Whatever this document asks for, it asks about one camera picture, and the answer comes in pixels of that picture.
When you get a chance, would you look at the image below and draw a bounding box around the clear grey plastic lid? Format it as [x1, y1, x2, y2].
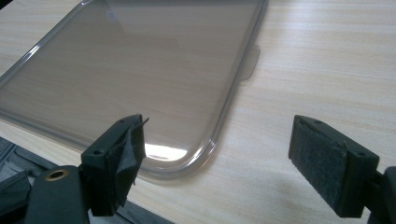
[0, 0, 270, 182]

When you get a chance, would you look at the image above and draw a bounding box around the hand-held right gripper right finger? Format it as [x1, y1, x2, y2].
[288, 114, 381, 218]

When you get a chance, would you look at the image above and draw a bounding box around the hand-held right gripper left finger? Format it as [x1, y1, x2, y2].
[79, 113, 150, 217]

